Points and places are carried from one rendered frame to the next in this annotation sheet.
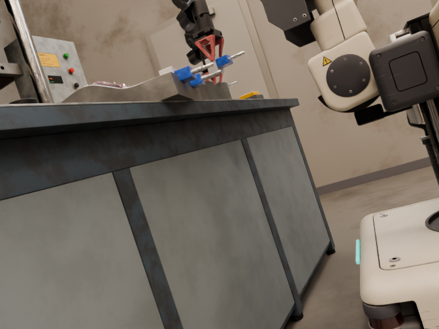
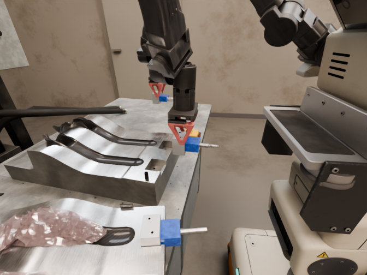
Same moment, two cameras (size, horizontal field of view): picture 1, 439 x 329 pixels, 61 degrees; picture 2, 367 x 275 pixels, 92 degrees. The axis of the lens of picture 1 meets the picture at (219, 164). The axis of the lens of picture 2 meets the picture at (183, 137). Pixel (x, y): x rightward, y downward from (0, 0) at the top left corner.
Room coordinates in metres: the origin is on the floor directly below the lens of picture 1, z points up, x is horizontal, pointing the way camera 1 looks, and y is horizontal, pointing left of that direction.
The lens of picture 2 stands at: (0.82, 0.02, 1.21)
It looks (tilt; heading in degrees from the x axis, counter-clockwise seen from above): 30 degrees down; 344
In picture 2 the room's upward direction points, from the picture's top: straight up
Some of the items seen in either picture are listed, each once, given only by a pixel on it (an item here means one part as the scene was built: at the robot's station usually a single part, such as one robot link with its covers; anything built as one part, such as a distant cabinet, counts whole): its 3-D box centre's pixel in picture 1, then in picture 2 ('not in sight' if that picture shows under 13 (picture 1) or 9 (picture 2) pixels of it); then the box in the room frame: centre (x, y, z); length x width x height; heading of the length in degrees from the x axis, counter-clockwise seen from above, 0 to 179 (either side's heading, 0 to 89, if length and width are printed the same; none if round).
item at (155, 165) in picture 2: not in sight; (156, 169); (1.23, -0.01, 0.87); 0.05 x 0.05 x 0.04; 61
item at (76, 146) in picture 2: not in sight; (98, 139); (1.38, 0.15, 0.92); 0.35 x 0.16 x 0.09; 61
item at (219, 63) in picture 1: (227, 60); (196, 144); (1.24, -0.13, 0.93); 0.13 x 0.05 x 0.05; 63
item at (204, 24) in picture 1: (205, 27); (183, 100); (1.26, -0.10, 1.06); 0.10 x 0.07 x 0.07; 154
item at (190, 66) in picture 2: (198, 11); (182, 76); (1.26, -0.10, 1.12); 0.07 x 0.06 x 0.07; 34
